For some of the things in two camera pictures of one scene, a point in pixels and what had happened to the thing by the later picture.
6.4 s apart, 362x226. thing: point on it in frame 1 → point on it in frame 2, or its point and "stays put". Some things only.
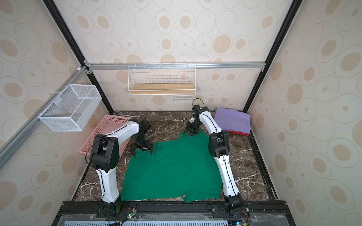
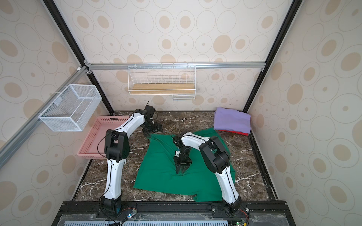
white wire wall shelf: (176, 79) stays put
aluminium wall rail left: (13, 143) stays put
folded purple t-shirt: (233, 120) stays put
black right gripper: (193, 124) → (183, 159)
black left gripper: (149, 145) → (157, 128)
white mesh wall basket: (70, 111) stays put
